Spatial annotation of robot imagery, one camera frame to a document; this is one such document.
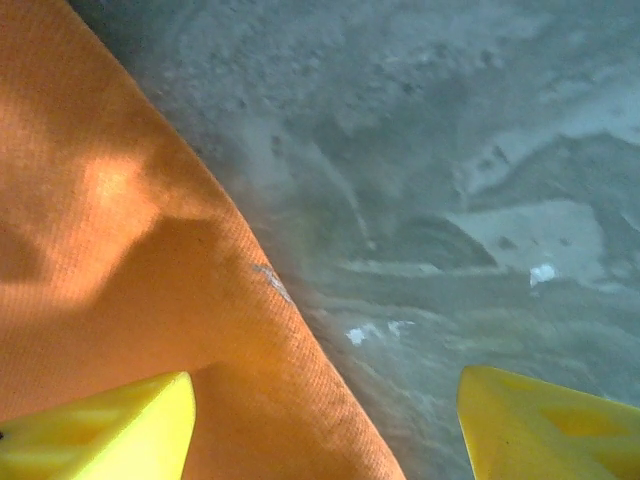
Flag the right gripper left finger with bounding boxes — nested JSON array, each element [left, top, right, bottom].
[[0, 370, 197, 480]]

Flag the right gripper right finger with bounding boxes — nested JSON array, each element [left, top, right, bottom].
[[458, 364, 640, 480]]

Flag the orange trousers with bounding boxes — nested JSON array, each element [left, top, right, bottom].
[[0, 0, 407, 480]]

